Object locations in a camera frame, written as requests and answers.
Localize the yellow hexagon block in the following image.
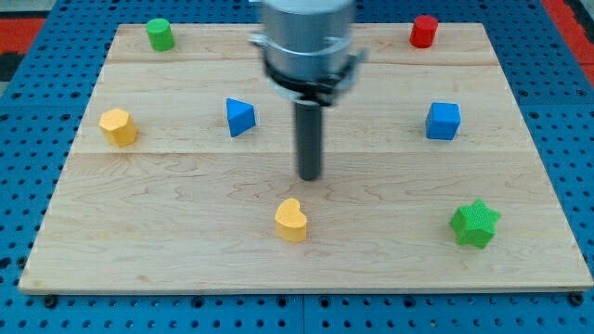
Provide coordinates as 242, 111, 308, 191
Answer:
99, 109, 137, 148

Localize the wooden board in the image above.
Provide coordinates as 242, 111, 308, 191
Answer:
19, 23, 593, 295

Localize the red cylinder block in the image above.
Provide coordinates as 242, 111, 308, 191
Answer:
409, 15, 439, 48

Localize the blue triangle block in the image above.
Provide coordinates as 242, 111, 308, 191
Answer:
226, 98, 256, 137

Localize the blue cube block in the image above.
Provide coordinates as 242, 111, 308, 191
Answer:
425, 102, 461, 140

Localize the yellow heart block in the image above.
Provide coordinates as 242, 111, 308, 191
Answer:
275, 198, 308, 242

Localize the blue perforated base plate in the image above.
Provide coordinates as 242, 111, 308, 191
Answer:
1, 0, 593, 333

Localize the green star block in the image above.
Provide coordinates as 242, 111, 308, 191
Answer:
450, 199, 501, 249

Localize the green cylinder block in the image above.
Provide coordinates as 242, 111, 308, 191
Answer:
146, 18, 175, 52

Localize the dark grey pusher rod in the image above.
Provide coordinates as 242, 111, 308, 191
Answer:
294, 101, 323, 181

